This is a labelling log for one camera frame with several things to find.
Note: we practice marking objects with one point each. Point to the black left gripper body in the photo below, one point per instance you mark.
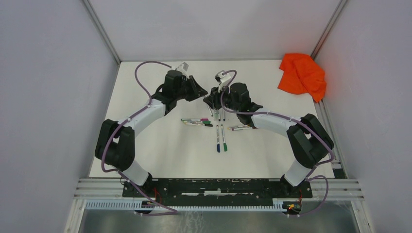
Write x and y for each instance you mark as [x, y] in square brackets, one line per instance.
[188, 91]

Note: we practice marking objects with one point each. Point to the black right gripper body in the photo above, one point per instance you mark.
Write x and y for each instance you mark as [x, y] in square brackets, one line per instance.
[227, 100]

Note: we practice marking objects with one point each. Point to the brown capped marker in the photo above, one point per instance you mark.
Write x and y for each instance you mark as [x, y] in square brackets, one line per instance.
[242, 128]

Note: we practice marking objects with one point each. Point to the yellow capped marker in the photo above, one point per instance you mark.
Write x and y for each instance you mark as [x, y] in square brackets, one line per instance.
[235, 127]

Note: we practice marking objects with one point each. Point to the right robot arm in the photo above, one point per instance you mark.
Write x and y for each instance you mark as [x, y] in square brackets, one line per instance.
[309, 141]

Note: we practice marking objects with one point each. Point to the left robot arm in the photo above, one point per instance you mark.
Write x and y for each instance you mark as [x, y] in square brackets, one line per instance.
[116, 141]

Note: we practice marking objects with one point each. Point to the black capped horizontal marker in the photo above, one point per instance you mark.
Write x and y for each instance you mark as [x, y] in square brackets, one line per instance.
[198, 124]

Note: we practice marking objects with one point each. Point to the blue capped marker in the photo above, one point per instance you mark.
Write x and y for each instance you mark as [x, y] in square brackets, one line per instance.
[218, 138]

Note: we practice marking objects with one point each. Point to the orange cloth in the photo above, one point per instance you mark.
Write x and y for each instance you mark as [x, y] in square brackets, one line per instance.
[302, 75]

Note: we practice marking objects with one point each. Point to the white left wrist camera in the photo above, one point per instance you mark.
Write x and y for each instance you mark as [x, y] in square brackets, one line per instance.
[183, 67]

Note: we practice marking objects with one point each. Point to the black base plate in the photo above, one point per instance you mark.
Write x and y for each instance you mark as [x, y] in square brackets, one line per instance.
[222, 192]

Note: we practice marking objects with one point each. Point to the white slotted cable duct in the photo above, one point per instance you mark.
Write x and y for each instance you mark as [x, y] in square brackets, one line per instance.
[139, 205]

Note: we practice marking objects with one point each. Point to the aluminium frame rail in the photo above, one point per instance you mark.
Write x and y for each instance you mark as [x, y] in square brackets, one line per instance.
[110, 188]

